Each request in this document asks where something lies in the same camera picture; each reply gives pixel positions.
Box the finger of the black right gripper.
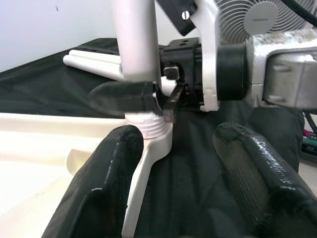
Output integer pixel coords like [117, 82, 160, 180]
[89, 81, 186, 123]

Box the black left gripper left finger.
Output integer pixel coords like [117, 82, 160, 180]
[41, 124, 144, 238]

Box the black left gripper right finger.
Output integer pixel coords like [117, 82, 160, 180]
[213, 123, 317, 238]

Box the cream plastic children's tabletop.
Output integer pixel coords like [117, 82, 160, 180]
[0, 112, 173, 238]

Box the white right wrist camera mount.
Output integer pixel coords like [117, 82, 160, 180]
[155, 0, 221, 113]

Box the white pedestal fan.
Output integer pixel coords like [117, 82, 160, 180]
[214, 0, 317, 44]

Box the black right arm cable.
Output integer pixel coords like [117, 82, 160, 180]
[283, 0, 317, 27]

